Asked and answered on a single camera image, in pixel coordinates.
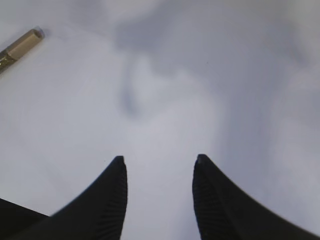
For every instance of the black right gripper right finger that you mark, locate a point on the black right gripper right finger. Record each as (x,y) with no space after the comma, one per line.
(225,212)

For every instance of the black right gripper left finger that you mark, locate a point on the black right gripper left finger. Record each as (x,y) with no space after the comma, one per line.
(98,213)

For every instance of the gold glitter pen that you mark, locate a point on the gold glitter pen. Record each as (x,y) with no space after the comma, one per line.
(15,51)

